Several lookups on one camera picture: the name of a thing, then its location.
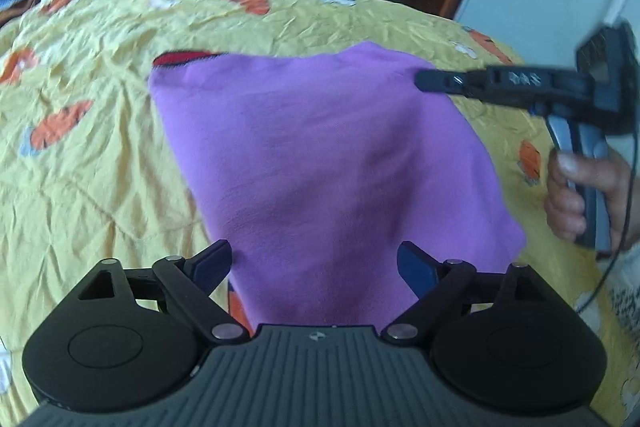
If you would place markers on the person's right hand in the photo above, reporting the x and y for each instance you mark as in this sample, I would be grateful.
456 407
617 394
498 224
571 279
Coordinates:
622 192

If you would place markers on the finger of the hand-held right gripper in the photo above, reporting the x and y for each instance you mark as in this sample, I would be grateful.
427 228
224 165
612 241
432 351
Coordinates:
480 81

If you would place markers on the yellow carrot print blanket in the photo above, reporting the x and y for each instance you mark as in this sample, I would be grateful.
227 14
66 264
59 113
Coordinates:
100 167

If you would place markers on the purple knit sweater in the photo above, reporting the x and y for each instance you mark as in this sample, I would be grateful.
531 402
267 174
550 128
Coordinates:
325 157

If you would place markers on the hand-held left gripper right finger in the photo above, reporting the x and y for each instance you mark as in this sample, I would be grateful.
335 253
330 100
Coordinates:
417 271

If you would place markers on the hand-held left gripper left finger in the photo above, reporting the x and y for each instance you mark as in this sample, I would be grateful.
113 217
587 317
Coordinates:
212 268

